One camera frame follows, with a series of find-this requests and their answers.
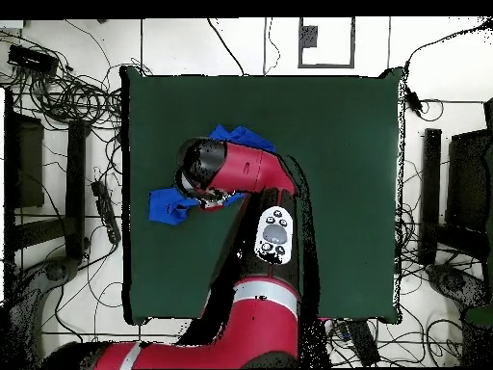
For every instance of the blue printed t-shirt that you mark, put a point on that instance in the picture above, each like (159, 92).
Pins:
(165, 206)

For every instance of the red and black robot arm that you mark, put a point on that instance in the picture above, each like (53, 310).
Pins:
(262, 320)

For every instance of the black power strip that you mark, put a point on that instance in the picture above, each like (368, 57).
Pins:
(364, 343)
(106, 210)

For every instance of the dark green table cloth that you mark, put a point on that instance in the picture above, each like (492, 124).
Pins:
(346, 173)

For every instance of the black chair base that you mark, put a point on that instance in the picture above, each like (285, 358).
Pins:
(54, 271)
(450, 281)

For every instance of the black power adapter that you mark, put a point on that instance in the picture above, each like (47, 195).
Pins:
(413, 101)

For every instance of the black electronics box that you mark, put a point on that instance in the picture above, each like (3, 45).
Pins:
(32, 59)

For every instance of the black wooden furniture frame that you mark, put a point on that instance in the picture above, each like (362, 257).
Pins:
(75, 173)
(430, 192)

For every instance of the grey square frame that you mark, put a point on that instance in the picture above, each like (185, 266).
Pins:
(300, 42)

